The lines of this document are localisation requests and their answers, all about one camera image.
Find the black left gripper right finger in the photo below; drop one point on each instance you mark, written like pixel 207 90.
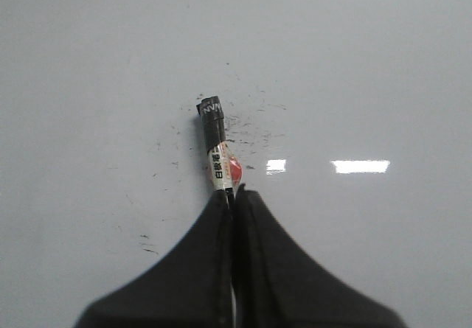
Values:
pixel 277 284

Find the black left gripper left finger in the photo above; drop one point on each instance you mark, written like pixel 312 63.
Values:
pixel 189 287

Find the white whiteboard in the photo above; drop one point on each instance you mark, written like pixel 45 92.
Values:
pixel 352 119

